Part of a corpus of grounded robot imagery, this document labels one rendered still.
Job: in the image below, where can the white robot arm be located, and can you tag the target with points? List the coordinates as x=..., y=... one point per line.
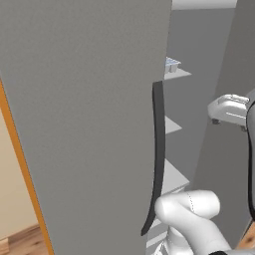
x=194, y=217

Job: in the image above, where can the orange cabinet side panel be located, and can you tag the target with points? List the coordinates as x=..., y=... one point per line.
x=23, y=172

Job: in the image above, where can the grey freezer door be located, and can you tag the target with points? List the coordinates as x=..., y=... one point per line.
x=83, y=116

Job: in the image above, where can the pale blue ice cube tray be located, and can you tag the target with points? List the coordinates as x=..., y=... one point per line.
x=171, y=64

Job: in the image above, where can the white freezer shelf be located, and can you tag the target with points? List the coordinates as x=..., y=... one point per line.
x=171, y=126
x=172, y=179
x=177, y=73

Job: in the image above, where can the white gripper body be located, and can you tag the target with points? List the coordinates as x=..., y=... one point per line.
x=229, y=109

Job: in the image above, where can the grey fridge freezer cabinet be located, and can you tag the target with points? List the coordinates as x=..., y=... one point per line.
x=202, y=66

